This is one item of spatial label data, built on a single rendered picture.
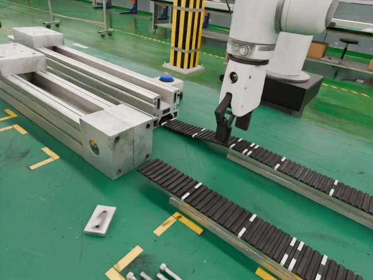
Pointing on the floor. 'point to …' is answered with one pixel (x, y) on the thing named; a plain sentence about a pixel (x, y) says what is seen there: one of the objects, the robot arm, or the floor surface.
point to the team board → (80, 20)
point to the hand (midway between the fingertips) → (232, 130)
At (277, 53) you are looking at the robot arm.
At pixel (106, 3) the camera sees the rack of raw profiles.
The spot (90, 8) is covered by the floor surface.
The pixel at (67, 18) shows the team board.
